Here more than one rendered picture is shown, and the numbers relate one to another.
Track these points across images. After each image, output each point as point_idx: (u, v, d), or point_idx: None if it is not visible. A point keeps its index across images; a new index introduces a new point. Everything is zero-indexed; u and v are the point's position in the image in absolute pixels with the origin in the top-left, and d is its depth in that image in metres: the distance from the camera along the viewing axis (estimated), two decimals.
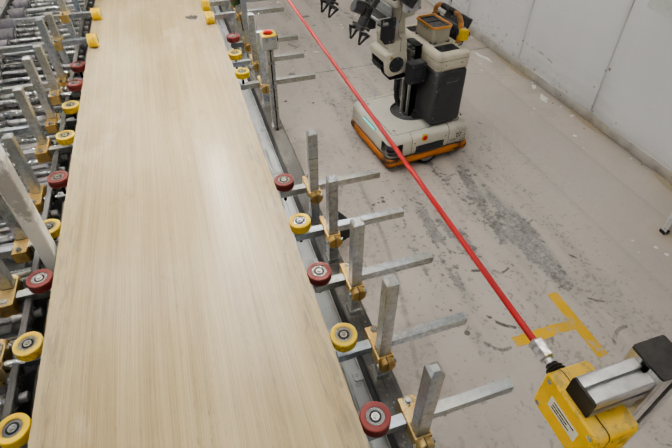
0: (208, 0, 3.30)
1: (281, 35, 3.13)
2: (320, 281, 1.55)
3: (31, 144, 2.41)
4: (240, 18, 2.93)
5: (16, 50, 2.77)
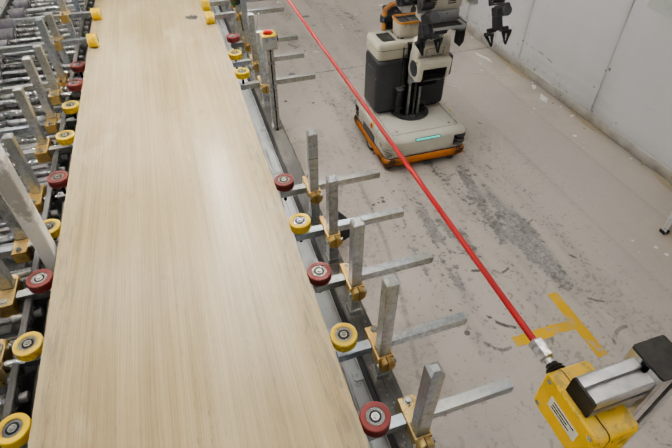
0: (208, 0, 3.30)
1: (281, 35, 3.13)
2: (320, 281, 1.55)
3: (31, 144, 2.41)
4: (240, 18, 2.93)
5: (16, 50, 2.77)
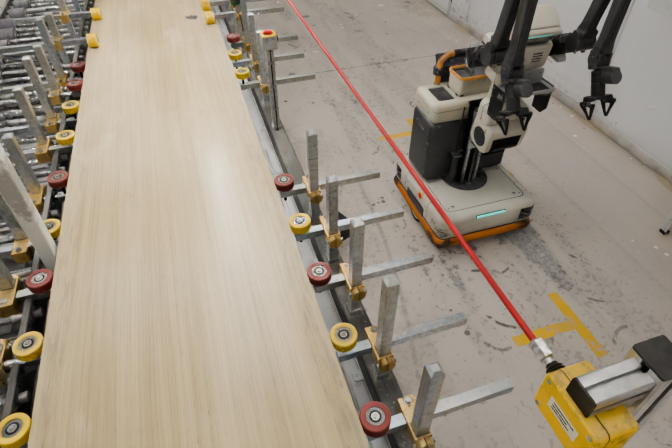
0: (208, 0, 3.30)
1: (281, 35, 3.13)
2: (320, 281, 1.55)
3: (31, 144, 2.41)
4: (240, 18, 2.93)
5: (16, 50, 2.77)
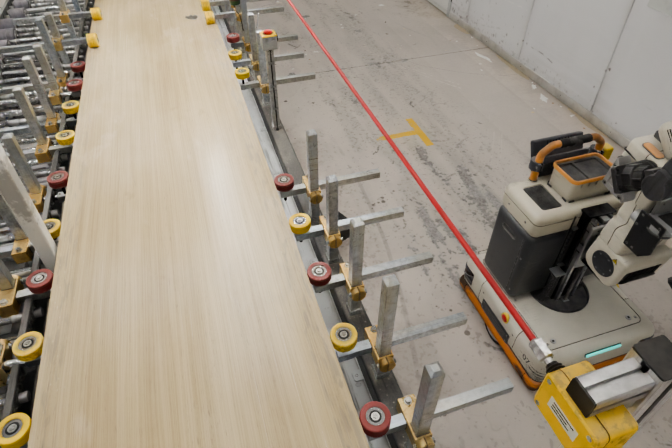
0: (208, 0, 3.30)
1: (281, 35, 3.13)
2: (320, 281, 1.55)
3: (31, 144, 2.41)
4: (240, 18, 2.93)
5: (16, 50, 2.77)
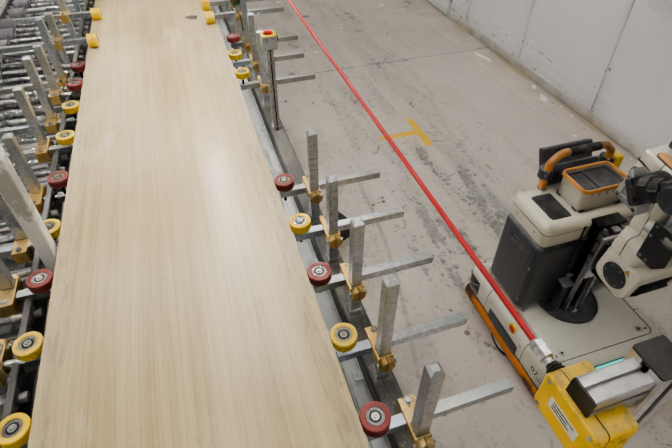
0: (208, 0, 3.30)
1: (281, 35, 3.13)
2: (320, 281, 1.55)
3: (31, 144, 2.41)
4: (240, 18, 2.93)
5: (16, 50, 2.77)
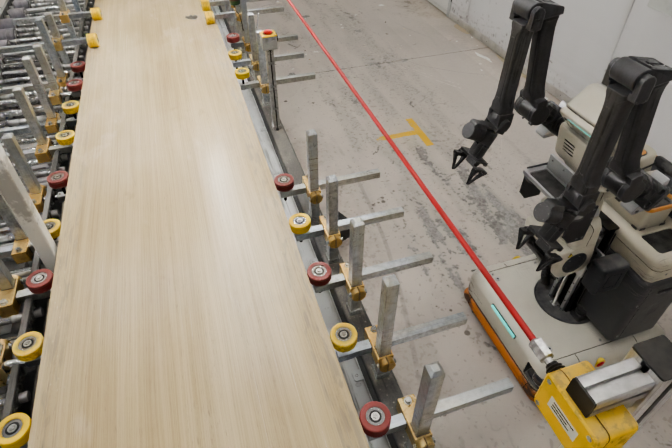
0: (208, 0, 3.30)
1: (281, 35, 3.13)
2: (320, 281, 1.55)
3: (31, 144, 2.41)
4: (240, 18, 2.93)
5: (16, 50, 2.77)
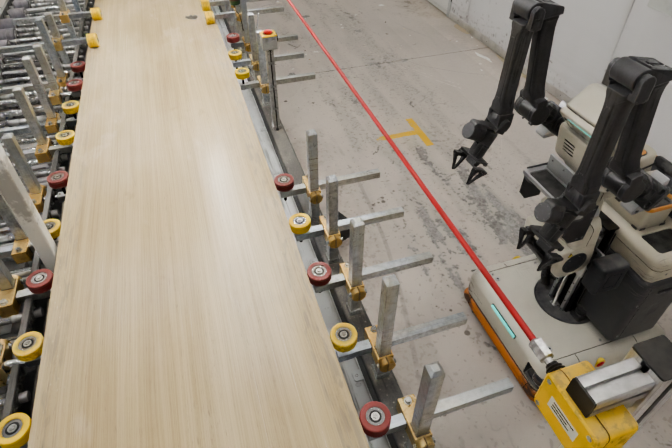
0: (208, 0, 3.30)
1: (281, 35, 3.13)
2: (320, 281, 1.55)
3: (31, 144, 2.41)
4: (240, 18, 2.93)
5: (16, 50, 2.77)
